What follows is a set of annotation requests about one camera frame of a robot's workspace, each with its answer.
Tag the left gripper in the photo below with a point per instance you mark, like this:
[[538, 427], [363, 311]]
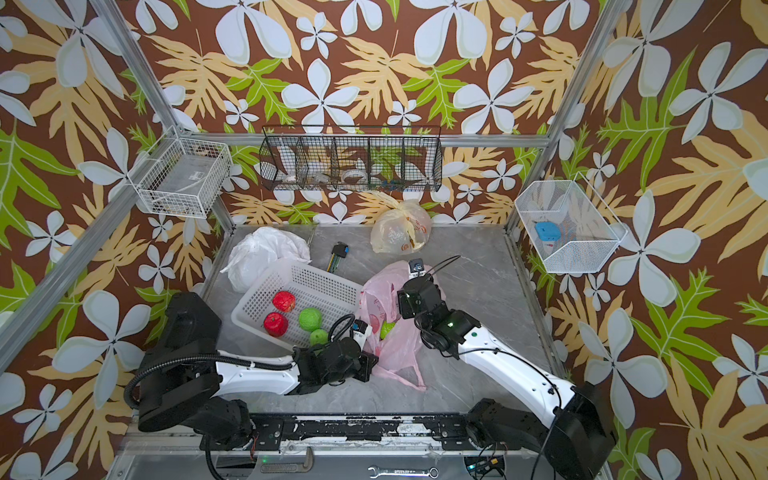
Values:
[[368, 364]]

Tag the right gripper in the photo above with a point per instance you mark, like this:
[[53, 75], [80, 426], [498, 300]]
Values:
[[404, 302]]

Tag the green apple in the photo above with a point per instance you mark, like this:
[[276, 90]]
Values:
[[319, 337], [310, 319], [386, 328]]

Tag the pink apple-print plastic bag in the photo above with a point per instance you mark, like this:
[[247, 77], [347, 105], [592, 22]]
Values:
[[398, 352]]

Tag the red apple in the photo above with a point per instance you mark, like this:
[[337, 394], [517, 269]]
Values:
[[284, 301], [275, 324]]

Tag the white perforated plastic basket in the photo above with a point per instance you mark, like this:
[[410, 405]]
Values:
[[312, 287]]

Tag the yellow orange-print plastic bag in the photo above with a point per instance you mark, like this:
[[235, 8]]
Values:
[[402, 228]]

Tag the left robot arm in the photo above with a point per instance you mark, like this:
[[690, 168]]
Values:
[[185, 380]]

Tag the white plastic bag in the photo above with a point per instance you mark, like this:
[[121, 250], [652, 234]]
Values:
[[250, 258]]

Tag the black tool case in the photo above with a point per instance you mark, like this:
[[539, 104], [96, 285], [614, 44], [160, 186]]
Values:
[[192, 328]]

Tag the blue object in basket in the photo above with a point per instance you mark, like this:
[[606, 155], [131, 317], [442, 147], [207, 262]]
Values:
[[548, 232]]

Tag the silver wrench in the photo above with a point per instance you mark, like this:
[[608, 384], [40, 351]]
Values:
[[376, 472]]

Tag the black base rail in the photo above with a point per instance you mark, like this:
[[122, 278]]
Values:
[[275, 432]]

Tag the small black connector with wires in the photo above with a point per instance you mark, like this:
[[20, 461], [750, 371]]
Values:
[[339, 252]]

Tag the black wire wall basket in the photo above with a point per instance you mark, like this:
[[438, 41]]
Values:
[[349, 157]]

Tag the white wire basket right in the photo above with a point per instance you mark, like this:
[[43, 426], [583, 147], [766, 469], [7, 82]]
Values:
[[591, 231]]

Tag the white wire basket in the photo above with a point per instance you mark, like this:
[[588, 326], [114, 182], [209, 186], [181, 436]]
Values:
[[180, 175], [591, 231]]

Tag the white wire basket left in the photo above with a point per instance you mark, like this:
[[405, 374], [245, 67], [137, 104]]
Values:
[[180, 175]]

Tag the aluminium frame post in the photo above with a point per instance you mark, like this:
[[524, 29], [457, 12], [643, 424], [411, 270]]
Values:
[[584, 68]]

